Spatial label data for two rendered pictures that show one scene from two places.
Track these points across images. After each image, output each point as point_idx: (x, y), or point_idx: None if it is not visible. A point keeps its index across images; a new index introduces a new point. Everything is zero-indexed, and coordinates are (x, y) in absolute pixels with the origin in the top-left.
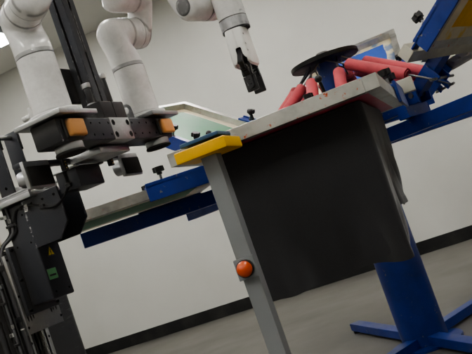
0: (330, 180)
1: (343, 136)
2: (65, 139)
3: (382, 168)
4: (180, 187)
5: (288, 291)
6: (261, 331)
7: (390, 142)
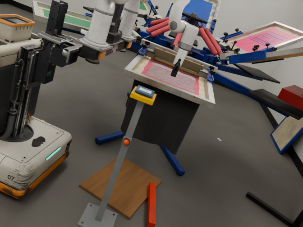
0: (171, 115)
1: (186, 107)
2: (95, 59)
3: (189, 125)
4: None
5: None
6: (116, 160)
7: None
